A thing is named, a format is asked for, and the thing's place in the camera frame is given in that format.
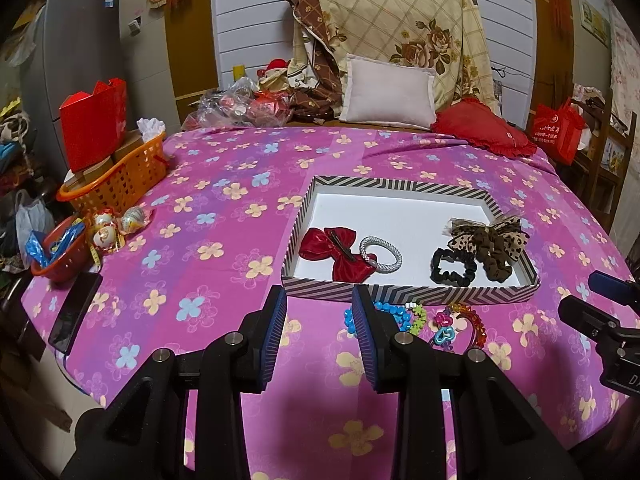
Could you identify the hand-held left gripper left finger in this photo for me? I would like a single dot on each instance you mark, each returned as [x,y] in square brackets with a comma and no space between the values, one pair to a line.
[270,340]

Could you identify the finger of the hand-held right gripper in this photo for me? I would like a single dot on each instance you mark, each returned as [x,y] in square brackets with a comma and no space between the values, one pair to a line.
[585,317]
[610,284]

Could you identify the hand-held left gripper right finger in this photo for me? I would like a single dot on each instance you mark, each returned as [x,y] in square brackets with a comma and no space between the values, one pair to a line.
[367,345]

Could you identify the black scrunchie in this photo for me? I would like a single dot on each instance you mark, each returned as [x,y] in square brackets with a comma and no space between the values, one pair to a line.
[440,272]

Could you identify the red bow hair clip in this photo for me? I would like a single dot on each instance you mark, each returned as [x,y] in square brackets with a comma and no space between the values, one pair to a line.
[320,245]

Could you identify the brown scrunchie with leopard bow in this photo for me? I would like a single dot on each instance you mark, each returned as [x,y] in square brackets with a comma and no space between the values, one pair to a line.
[492,255]

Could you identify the striped shallow cardboard box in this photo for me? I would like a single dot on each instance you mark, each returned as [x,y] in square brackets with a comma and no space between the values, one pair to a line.
[400,210]

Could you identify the wooden shelf rack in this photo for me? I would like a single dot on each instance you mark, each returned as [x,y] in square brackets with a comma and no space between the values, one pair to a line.
[607,160]

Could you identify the purple floral blanket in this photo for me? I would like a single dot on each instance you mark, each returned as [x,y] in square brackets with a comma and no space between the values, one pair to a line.
[225,200]

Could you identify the red shopping bag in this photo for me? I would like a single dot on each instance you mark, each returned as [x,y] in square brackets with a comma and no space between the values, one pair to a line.
[555,130]

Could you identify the egg-shaped figurine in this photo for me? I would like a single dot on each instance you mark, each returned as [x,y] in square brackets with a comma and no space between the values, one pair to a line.
[135,219]
[105,230]

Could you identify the black smartphone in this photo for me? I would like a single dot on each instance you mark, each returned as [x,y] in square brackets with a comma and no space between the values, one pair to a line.
[75,310]

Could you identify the red ruffled cushion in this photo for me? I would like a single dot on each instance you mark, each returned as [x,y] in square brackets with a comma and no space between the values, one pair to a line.
[480,127]

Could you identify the red plastic bowl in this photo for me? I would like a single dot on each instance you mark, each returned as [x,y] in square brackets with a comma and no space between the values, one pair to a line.
[70,265]

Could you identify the orange plastic basket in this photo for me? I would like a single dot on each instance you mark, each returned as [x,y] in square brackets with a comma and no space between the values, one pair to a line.
[125,180]

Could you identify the floral curtain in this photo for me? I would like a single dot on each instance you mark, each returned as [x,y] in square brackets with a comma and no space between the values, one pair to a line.
[625,60]

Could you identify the red gift package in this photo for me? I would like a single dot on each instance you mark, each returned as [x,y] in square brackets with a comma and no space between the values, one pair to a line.
[270,110]

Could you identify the clear plastic bag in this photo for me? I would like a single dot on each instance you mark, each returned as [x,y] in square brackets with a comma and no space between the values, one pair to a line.
[220,107]

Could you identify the white tissue paper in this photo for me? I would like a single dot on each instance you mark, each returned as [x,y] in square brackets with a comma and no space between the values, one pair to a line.
[151,127]

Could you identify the white pillow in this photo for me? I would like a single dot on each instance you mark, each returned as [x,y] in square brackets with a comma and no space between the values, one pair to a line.
[387,92]

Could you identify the white plastic bag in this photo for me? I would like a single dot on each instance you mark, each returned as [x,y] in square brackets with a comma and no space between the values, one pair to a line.
[32,220]

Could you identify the red and white doll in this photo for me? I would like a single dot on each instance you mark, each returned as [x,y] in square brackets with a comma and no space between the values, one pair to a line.
[274,72]

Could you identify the yellow bottle cap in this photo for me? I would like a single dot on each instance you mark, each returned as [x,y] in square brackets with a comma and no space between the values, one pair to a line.
[239,71]

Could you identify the red paper bag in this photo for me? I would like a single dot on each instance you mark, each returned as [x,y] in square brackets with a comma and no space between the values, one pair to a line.
[92,125]

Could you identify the pile of clothes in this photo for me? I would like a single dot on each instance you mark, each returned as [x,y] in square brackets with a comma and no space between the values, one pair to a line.
[15,150]

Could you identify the white wood-framed headboard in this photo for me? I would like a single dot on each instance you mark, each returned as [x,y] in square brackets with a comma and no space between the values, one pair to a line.
[250,10]

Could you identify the cream and brown floral quilt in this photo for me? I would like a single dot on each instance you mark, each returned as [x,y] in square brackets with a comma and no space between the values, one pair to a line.
[390,10]

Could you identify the grey refrigerator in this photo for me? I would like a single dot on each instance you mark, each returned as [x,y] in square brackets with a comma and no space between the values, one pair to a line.
[75,60]

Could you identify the framed wall picture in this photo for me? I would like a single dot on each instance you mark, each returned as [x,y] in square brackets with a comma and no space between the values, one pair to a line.
[594,20]

